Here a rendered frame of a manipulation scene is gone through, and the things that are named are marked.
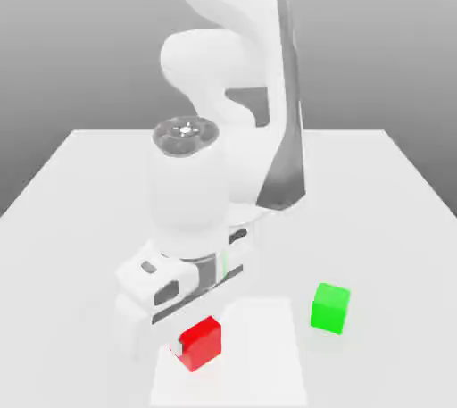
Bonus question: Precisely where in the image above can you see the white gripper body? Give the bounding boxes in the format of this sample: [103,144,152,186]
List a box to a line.
[113,262,248,363]

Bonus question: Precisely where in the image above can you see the small red cube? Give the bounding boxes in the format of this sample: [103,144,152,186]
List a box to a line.
[177,314,223,373]

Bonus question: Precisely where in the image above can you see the small green cube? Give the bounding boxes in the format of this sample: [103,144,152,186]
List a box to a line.
[309,281,352,337]

